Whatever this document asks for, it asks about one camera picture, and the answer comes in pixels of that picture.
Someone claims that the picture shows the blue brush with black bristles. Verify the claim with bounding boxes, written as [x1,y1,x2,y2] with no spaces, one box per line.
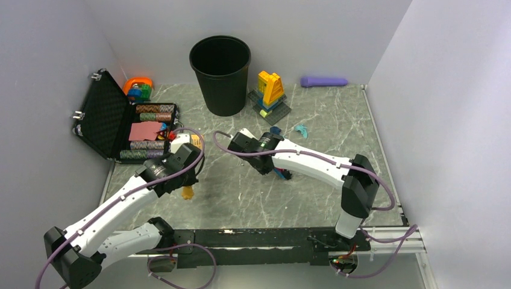
[274,168,292,180]

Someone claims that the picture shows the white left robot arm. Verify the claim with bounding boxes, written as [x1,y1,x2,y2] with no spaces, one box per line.
[43,143,204,288]

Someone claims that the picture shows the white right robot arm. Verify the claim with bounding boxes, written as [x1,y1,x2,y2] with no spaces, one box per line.
[227,129,380,250]

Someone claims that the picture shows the navy paper scrap near bricks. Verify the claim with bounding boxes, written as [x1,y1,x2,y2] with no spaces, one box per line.
[270,126,281,135]

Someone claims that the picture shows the cyan paper scrap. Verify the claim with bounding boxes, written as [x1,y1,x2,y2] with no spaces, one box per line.
[294,124,309,139]

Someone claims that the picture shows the yellow toy brick building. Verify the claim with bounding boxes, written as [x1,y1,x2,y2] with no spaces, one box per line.
[247,70,292,126]

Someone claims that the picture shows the black poker chip case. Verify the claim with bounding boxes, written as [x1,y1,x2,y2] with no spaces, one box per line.
[72,69,179,164]

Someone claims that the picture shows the purple cylinder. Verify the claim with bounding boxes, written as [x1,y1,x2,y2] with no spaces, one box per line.
[300,76,349,87]

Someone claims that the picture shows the orange tape dispenser toy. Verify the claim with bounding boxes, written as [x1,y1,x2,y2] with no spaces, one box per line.
[122,77,153,103]

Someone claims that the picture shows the black plastic trash bin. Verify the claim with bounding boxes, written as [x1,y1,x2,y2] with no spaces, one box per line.
[189,35,251,117]

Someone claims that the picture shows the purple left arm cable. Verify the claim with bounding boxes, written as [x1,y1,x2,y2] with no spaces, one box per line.
[34,127,206,289]

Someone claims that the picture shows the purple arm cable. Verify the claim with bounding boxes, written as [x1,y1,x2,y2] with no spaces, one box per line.
[34,127,206,289]
[212,130,418,280]

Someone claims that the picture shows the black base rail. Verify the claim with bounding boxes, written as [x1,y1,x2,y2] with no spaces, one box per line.
[144,227,371,269]

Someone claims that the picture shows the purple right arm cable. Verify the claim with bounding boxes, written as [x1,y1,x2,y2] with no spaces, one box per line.
[212,130,418,280]

